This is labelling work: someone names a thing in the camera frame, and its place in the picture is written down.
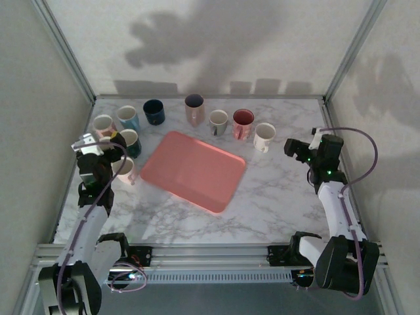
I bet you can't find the light blue mug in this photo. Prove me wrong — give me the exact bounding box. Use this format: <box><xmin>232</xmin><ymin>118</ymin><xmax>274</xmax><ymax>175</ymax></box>
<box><xmin>116</xmin><ymin>104</ymin><xmax>140</xmax><ymax>131</ymax></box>

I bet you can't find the pale pink mug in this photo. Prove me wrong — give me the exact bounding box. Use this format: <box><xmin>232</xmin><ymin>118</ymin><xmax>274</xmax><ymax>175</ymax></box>
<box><xmin>111</xmin><ymin>156</ymin><xmax>138</xmax><ymax>186</ymax></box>

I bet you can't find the tall mauve mug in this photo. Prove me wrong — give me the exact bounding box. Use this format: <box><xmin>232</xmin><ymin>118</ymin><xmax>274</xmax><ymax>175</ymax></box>
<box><xmin>184</xmin><ymin>94</ymin><xmax>206</xmax><ymax>128</ymax></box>

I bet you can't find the aluminium side rail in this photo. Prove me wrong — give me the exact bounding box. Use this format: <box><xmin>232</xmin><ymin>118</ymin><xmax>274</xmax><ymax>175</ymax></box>
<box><xmin>51</xmin><ymin>98</ymin><xmax>96</xmax><ymax>244</ymax></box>
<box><xmin>320</xmin><ymin>100</ymin><xmax>378</xmax><ymax>244</ymax></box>

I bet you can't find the small lit controller board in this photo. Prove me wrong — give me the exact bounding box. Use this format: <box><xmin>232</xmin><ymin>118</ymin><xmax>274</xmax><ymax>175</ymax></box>
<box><xmin>291</xmin><ymin>269</ymin><xmax>316</xmax><ymax>291</ymax></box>
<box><xmin>106</xmin><ymin>270</ymin><xmax>147</xmax><ymax>291</ymax></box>

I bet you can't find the aluminium back rail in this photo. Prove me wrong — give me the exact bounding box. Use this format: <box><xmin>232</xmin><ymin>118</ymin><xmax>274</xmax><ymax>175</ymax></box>
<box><xmin>93</xmin><ymin>94</ymin><xmax>327</xmax><ymax>100</ymax></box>

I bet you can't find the navy blue mug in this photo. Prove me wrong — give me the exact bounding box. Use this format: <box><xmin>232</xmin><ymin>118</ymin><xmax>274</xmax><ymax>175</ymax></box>
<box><xmin>142</xmin><ymin>99</ymin><xmax>165</xmax><ymax>126</ymax></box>

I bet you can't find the grey mug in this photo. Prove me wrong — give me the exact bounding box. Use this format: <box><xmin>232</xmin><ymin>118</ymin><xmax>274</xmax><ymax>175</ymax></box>
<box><xmin>209</xmin><ymin>109</ymin><xmax>230</xmax><ymax>137</ymax></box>

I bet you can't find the dark green mug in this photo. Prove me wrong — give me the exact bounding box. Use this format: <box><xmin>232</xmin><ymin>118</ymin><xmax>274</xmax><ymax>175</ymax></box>
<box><xmin>117</xmin><ymin>129</ymin><xmax>142</xmax><ymax>159</ymax></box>

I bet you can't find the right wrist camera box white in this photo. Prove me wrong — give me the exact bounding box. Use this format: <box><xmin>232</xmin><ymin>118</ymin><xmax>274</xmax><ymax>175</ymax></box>
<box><xmin>310</xmin><ymin>127</ymin><xmax>326</xmax><ymax>149</ymax></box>

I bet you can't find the aluminium frame post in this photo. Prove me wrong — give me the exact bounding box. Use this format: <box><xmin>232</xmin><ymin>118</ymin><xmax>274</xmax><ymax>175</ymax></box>
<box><xmin>323</xmin><ymin>0</ymin><xmax>389</xmax><ymax>103</ymax></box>
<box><xmin>31</xmin><ymin>0</ymin><xmax>98</xmax><ymax>103</ymax></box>

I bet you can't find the aluminium front rail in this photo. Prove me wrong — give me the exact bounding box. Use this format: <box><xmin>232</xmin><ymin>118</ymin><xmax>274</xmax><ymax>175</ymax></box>
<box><xmin>31</xmin><ymin>241</ymin><xmax>390</xmax><ymax>272</ymax></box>

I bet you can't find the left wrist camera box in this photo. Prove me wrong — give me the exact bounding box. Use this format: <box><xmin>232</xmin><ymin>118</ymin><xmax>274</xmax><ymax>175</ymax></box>
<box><xmin>71</xmin><ymin>133</ymin><xmax>103</xmax><ymax>157</ymax></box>

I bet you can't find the white mug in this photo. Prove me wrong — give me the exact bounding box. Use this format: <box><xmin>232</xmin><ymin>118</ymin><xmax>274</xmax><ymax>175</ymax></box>
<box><xmin>253</xmin><ymin>122</ymin><xmax>277</xmax><ymax>154</ymax></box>

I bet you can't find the speckled pink mug red inside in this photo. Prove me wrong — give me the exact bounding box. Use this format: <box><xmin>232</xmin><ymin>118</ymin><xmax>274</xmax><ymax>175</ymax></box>
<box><xmin>232</xmin><ymin>109</ymin><xmax>256</xmax><ymax>140</ymax></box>

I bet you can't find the salmon pink plastic tray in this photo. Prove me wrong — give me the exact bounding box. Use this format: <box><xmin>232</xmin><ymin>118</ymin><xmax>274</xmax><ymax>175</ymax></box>
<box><xmin>140</xmin><ymin>130</ymin><xmax>247</xmax><ymax>215</ymax></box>

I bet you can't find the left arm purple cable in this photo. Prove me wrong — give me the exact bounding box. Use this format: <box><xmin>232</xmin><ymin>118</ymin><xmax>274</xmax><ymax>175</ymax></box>
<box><xmin>56</xmin><ymin>141</ymin><xmax>148</xmax><ymax>315</ymax></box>

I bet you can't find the grey slotted cable duct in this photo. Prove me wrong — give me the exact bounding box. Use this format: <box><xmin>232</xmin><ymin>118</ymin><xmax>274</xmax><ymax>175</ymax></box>
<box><xmin>101</xmin><ymin>272</ymin><xmax>293</xmax><ymax>285</ymax></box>

